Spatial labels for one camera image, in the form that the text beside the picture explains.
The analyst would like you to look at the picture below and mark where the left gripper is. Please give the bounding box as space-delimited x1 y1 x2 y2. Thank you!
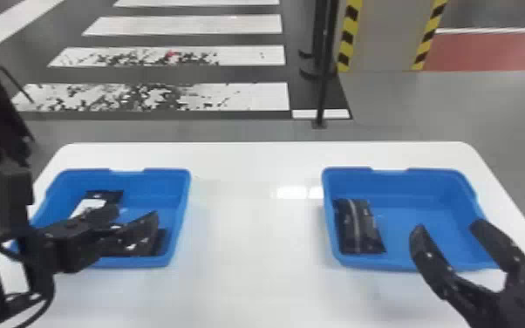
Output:
20 202 161 275

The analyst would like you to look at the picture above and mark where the blue tray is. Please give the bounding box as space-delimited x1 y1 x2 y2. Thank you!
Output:
10 167 193 270
320 165 502 273

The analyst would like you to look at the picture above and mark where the black part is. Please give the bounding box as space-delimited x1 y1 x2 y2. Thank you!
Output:
332 197 387 256

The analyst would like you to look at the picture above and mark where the black cable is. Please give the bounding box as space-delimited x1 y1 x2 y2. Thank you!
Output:
0 244 58 328

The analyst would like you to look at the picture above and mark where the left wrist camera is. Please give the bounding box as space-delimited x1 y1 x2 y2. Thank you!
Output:
0 163 34 230

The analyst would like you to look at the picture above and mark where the black post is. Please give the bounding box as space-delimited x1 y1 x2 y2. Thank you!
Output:
297 0 343 131

